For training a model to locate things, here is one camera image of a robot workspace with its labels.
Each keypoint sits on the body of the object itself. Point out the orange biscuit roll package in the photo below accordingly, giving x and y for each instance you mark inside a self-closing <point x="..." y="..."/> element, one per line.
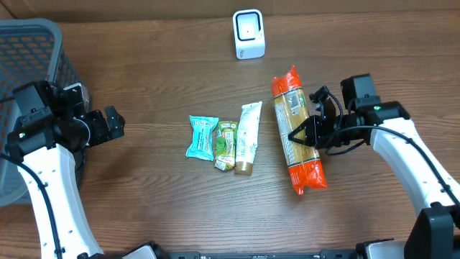
<point x="303" y="162"/>

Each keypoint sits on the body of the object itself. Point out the teal wet wipes pack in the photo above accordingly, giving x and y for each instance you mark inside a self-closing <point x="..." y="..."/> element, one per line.
<point x="202" y="139"/>

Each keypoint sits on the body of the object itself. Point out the white cosmetic tube gold cap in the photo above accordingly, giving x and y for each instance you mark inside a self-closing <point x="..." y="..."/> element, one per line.
<point x="247" y="138"/>

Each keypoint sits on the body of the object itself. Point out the green juice carton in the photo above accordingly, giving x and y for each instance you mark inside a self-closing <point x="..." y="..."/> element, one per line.
<point x="226" y="145"/>

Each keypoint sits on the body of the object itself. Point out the grey plastic shopping basket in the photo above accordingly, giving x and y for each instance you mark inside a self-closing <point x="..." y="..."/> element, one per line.
<point x="31" y="50"/>

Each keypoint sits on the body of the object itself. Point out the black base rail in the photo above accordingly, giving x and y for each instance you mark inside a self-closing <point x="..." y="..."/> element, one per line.
<point x="323" y="254"/>

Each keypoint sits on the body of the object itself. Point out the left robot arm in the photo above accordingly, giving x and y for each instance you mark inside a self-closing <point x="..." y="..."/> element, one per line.
<point x="48" y="145"/>

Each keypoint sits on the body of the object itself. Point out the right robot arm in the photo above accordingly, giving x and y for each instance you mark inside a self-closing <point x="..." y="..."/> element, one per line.
<point x="387" y="127"/>

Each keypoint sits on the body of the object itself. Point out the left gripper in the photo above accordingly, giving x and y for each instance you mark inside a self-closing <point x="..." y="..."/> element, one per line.
<point x="98" y="119"/>

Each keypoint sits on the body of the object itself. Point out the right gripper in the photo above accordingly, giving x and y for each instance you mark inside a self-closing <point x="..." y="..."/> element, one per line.
<point x="313" y="128"/>

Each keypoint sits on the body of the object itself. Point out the white barcode scanner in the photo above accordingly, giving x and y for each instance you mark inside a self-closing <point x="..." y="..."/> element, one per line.
<point x="249" y="34"/>

